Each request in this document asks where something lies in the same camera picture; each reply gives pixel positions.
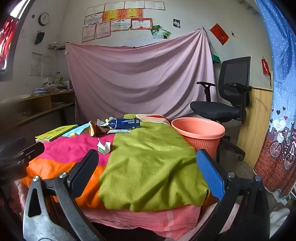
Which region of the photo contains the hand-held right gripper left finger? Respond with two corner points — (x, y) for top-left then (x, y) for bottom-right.
(22, 149), (102, 241)

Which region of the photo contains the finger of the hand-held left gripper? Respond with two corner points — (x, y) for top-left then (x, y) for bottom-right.
(0, 137), (26, 153)
(14, 142), (45, 166)

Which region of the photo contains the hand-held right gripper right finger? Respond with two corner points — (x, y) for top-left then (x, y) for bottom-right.
(192, 149), (271, 241)

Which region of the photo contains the small white green carton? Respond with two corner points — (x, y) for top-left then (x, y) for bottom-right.
(97, 138), (111, 154)

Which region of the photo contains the dried brown leaf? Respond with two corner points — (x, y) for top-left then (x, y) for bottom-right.
(89, 121), (102, 137)

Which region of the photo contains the salmon plastic basin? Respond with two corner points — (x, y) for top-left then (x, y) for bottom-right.
(171, 117), (225, 163)

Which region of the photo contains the silver white wrapper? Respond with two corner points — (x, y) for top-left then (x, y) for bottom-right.
(97, 117), (115, 134)

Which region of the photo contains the dark blue snack wrapper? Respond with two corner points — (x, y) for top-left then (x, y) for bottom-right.
(107, 118), (141, 131)

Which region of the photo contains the yellow green book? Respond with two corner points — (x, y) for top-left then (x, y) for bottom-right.
(35, 124), (78, 142)

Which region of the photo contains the wooden shelf desk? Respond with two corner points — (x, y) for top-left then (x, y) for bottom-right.
(0, 90), (75, 130)

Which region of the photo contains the colourful patchwork blanket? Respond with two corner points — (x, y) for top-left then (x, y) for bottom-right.
(20, 113), (216, 212)

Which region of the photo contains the pile of papers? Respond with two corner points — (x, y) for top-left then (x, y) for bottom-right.
(32, 82), (67, 96)

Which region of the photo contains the black office chair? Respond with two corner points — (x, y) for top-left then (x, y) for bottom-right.
(190, 56), (252, 161)

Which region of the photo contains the pink bedsheet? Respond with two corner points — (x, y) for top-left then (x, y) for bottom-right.
(14, 181), (208, 240)

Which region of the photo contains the white cloth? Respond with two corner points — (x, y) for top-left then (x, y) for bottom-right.
(269, 207), (290, 232)

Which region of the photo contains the red window cloth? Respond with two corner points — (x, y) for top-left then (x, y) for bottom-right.
(0, 17), (19, 70)

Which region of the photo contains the blue dotted printed curtain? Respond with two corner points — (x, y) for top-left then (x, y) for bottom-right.
(253, 0), (296, 200)

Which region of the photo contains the pink hanging sheet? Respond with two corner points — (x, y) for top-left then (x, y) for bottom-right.
(65, 29), (218, 120)

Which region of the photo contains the red hanging ornament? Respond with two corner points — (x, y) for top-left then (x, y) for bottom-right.
(261, 57), (271, 75)

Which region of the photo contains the wire wall rack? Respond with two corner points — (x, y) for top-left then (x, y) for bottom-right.
(48, 42), (66, 51)

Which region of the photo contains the round wall clock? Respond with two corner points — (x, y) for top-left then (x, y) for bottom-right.
(38, 12), (50, 26)

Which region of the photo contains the red paper wall poster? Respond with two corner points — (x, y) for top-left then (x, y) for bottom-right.
(210, 23), (229, 45)

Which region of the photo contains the group of wall certificates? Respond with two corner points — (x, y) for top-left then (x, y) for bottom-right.
(82, 1), (166, 43)

